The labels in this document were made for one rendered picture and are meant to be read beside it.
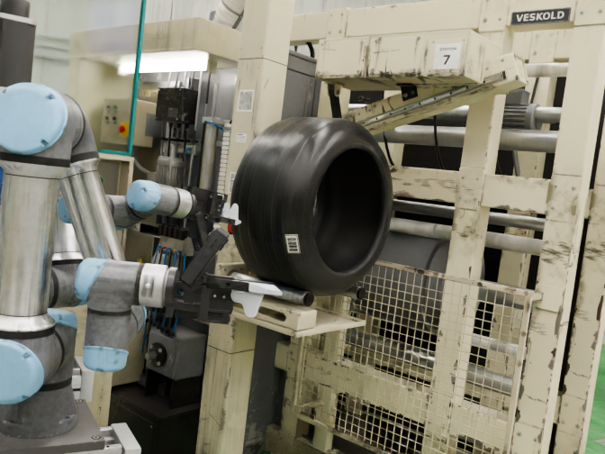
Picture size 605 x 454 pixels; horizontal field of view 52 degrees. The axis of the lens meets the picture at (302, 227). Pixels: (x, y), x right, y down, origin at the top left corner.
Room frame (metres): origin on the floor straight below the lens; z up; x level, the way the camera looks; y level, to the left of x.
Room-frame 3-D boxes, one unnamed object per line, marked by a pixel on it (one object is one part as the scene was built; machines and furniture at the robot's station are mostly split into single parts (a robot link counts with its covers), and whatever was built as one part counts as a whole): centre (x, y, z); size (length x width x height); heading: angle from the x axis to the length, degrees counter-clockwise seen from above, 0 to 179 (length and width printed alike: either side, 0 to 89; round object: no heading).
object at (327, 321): (2.10, 0.00, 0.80); 0.37 x 0.36 x 0.02; 140
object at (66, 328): (1.19, 0.48, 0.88); 0.13 x 0.12 x 0.14; 4
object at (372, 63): (2.24, -0.29, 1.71); 0.61 x 0.25 x 0.15; 50
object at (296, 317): (1.99, 0.09, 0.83); 0.36 x 0.09 x 0.06; 50
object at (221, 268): (2.21, 0.14, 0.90); 0.40 x 0.03 x 0.10; 140
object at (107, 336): (1.09, 0.32, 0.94); 0.11 x 0.08 x 0.11; 4
